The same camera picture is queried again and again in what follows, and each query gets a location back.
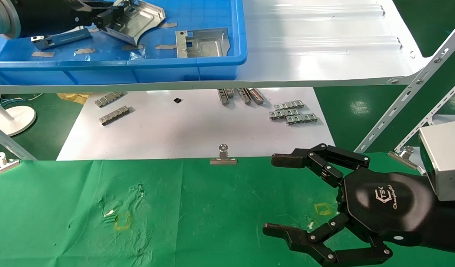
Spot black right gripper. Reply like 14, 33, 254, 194
263, 169, 455, 267

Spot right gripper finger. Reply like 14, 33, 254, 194
271, 144, 370, 188

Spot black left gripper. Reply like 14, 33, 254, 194
18, 0, 125, 39

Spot sheet metal bracket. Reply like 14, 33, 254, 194
32, 27, 92, 50
101, 0, 166, 47
176, 28, 231, 59

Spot silver binder clip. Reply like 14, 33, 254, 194
388, 146, 422, 170
210, 144, 238, 165
0, 153, 20, 178

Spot green table mat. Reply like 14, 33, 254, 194
0, 153, 455, 267

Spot yellow crumpled bag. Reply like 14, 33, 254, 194
57, 93, 89, 105

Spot white metal shelf board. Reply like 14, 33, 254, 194
0, 0, 432, 94

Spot white lower shelf board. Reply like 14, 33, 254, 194
57, 88, 335, 161

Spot blue plastic bin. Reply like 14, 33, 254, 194
0, 0, 248, 86

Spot white lamp base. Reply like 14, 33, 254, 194
0, 97, 37, 136

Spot thin loose cables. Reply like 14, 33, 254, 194
0, 93, 44, 105

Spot white perforated rack post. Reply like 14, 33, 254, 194
0, 122, 37, 161
394, 76, 455, 152
355, 17, 455, 153

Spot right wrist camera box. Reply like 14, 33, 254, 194
418, 121, 455, 202

